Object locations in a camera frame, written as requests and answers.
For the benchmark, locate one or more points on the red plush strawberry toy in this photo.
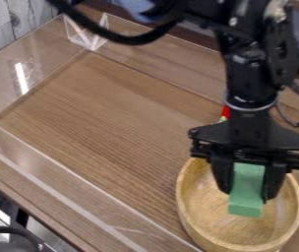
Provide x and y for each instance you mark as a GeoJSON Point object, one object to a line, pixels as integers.
{"type": "Point", "coordinates": [226, 114]}

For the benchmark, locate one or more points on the brown wooden bowl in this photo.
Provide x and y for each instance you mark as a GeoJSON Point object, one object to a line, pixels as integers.
{"type": "Point", "coordinates": [219, 232]}

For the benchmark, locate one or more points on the green rectangular block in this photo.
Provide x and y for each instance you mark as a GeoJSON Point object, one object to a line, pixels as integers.
{"type": "Point", "coordinates": [246, 200]}

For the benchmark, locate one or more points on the clear acrylic tray wall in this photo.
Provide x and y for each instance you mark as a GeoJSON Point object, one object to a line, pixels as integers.
{"type": "Point", "coordinates": [93, 140]}

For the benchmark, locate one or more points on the black table clamp mount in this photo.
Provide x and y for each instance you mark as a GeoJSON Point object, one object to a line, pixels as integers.
{"type": "Point", "coordinates": [18, 240]}

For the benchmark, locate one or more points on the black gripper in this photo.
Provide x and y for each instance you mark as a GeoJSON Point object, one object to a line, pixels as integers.
{"type": "Point", "coordinates": [247, 137]}

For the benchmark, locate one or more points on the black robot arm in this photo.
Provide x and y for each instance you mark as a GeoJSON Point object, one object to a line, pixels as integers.
{"type": "Point", "coordinates": [254, 31]}

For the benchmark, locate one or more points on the clear acrylic corner bracket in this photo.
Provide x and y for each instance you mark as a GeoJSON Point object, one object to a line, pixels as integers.
{"type": "Point", "coordinates": [80, 36]}

